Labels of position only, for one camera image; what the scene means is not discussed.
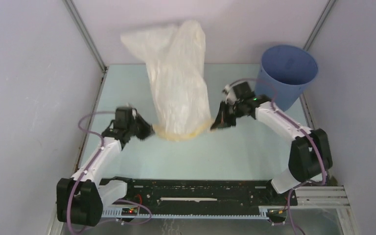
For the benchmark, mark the right aluminium frame post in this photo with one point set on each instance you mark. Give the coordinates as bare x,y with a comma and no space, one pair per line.
319,24

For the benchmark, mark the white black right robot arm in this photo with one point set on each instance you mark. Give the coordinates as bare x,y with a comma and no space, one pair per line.
310,154

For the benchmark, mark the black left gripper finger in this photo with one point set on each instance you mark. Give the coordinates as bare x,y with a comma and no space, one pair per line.
139,134
142,124

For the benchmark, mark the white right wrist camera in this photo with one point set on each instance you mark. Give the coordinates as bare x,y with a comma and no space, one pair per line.
229,96

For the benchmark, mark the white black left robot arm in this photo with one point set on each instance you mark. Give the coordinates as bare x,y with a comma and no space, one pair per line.
81,199

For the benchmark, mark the blue plastic trash bin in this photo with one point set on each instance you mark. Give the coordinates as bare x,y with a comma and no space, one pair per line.
285,72

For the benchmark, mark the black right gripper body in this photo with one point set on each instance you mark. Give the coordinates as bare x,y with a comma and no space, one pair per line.
238,107

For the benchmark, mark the grey slotted cable duct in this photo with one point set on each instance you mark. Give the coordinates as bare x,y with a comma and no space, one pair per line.
117,212

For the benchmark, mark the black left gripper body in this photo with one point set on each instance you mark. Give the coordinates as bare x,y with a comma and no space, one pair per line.
130,126

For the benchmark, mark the aluminium frame post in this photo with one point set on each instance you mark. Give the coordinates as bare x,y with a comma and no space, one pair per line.
77,19
319,24

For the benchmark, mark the left aluminium frame post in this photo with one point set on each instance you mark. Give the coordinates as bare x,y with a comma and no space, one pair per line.
77,19

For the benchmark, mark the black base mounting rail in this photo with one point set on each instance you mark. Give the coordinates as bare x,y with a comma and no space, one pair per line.
209,197

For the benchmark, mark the translucent yellowish plastic trash bag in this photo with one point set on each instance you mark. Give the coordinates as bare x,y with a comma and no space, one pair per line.
174,56

